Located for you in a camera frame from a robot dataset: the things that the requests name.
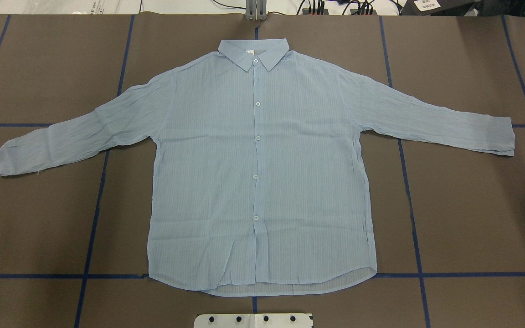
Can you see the light blue button-up shirt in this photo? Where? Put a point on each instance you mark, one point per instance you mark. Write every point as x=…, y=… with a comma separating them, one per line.
x=259, y=185

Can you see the black power strip left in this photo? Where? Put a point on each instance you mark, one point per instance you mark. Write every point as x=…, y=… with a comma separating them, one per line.
x=313, y=7

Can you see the black power strip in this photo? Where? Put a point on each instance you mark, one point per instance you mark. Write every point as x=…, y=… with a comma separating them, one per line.
x=358, y=8
x=313, y=7

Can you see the black power strip right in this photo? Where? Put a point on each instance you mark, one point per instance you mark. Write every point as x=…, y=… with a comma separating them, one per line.
x=358, y=8

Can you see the black labelled box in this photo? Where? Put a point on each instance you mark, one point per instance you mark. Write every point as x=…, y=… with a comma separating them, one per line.
x=438, y=7

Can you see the aluminium frame post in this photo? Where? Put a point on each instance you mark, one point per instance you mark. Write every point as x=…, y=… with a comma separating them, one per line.
x=256, y=10

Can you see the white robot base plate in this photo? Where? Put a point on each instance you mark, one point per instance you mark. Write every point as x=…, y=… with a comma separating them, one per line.
x=255, y=320

